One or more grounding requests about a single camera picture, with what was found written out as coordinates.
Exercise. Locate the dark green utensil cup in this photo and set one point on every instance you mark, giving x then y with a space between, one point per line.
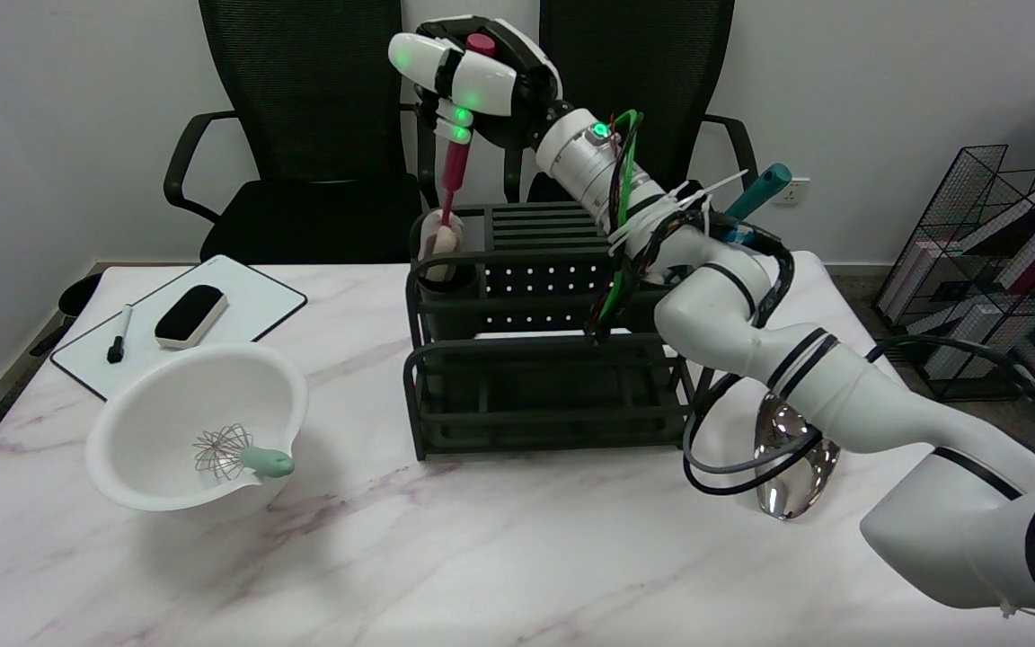
447 310

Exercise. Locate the black white whiteboard eraser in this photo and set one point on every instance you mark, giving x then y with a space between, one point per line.
190 314

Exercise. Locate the dark green dish rack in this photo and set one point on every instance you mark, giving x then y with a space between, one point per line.
526 404

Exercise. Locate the black whiteboard marker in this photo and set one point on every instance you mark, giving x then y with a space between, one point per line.
119 340

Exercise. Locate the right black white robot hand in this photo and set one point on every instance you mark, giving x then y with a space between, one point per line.
490 85

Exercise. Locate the black chair base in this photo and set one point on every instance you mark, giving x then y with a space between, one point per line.
77 296

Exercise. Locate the white wall socket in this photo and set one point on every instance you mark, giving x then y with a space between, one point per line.
800 191

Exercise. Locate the pink sponge bottle brush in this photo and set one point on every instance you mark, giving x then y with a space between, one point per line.
455 175

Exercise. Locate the teal bottle brush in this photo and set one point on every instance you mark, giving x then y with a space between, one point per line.
765 193

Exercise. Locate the black mesh office chair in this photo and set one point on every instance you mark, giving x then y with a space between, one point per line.
652 54
302 90

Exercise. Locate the white plastic mixing bowl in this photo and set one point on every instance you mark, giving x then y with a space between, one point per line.
167 404

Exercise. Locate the shiny steel ladle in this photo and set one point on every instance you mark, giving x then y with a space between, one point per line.
791 485

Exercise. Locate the small white whiteboard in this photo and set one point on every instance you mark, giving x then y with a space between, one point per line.
248 305

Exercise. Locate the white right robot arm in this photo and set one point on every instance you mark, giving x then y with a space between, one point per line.
841 386

